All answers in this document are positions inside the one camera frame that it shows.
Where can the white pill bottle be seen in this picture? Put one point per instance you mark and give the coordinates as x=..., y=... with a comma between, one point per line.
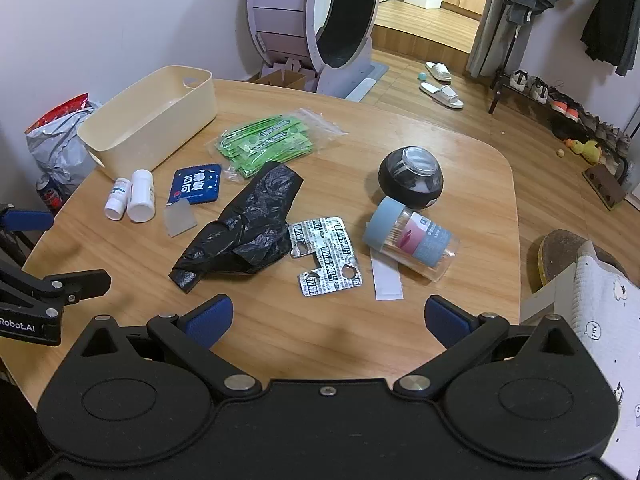
x=141, y=195

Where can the yellow duck toy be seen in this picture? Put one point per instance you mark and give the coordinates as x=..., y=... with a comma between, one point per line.
x=585, y=150

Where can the hanging black garment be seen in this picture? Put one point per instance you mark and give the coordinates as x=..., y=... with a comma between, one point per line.
x=610, y=25

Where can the soda can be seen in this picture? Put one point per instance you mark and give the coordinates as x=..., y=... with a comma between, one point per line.
x=50, y=195

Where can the purple cat wheel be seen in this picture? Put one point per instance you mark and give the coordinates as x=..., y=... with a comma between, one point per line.
x=285, y=10

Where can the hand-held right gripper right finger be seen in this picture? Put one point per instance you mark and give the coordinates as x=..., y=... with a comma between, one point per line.
x=445, y=319

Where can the black plastic bag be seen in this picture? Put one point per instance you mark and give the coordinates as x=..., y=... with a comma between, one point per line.
x=250, y=225

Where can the bag of green sachets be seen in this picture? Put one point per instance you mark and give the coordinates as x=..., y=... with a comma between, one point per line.
x=265, y=145

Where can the white slipper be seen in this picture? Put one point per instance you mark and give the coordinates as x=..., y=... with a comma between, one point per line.
x=439, y=71
x=442, y=95

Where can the grey curtain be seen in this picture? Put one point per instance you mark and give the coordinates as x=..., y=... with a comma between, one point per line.
x=492, y=25

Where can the clear jar with blue lid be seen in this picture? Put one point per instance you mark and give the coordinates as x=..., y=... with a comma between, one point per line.
x=410, y=240

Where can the orange-soled shoe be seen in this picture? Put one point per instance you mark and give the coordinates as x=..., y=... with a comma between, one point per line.
x=564, y=105

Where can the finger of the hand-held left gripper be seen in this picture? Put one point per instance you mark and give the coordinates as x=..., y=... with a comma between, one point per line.
x=75, y=282
x=30, y=219

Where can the grey translucent card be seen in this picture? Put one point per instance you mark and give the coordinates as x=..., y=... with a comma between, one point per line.
x=179, y=220

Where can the white printed blanket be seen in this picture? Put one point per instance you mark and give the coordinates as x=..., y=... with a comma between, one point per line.
x=610, y=330

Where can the round scratcher pad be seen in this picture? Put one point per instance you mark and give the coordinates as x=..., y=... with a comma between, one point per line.
x=560, y=255

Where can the silver blister pack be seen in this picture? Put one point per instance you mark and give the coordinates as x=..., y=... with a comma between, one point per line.
x=325, y=235
x=327, y=277

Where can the black shoe rack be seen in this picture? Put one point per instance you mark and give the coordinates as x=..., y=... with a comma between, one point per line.
x=497, y=87

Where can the cardboard box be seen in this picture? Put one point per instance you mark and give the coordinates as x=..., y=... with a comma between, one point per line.
x=280, y=80

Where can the white paper strip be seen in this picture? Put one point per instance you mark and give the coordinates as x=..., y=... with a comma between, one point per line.
x=387, y=282

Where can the cream plastic container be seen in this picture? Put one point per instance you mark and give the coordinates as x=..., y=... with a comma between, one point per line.
x=150, y=120

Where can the red and grey plastic bag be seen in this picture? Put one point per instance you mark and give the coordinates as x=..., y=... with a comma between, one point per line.
x=55, y=140

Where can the dark blue packet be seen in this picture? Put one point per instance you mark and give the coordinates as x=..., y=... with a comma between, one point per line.
x=194, y=184

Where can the black gyro ball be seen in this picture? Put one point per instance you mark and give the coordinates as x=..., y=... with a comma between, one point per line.
x=410, y=180

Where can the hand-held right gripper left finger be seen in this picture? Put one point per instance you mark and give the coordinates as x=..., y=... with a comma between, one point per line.
x=211, y=317

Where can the small blue-label pill bottle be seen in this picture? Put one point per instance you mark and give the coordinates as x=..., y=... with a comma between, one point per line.
x=117, y=200

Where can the brown cat scratcher box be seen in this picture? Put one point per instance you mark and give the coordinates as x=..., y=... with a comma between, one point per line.
x=602, y=187

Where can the white sneaker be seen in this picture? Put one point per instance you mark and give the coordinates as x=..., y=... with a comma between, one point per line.
x=520, y=80
x=540, y=89

